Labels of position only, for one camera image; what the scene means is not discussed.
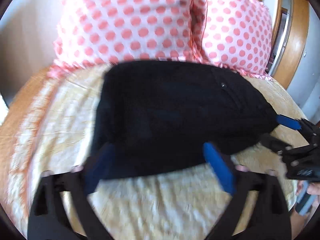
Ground person's right hand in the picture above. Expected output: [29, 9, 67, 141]
[299, 180, 320, 227]

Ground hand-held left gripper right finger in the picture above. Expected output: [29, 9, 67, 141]
[202, 141, 292, 240]

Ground yellow patterned bedsheet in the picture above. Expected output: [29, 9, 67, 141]
[0, 64, 310, 240]

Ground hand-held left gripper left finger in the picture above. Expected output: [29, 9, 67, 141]
[27, 143, 116, 240]

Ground wooden frame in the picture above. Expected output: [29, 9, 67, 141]
[244, 0, 311, 88]

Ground large pink polka-dot pillow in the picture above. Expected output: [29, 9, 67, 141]
[53, 0, 208, 68]

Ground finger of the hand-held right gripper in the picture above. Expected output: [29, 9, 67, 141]
[275, 114, 320, 143]
[260, 133, 293, 156]

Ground black pants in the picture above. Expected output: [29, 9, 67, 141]
[91, 60, 278, 180]

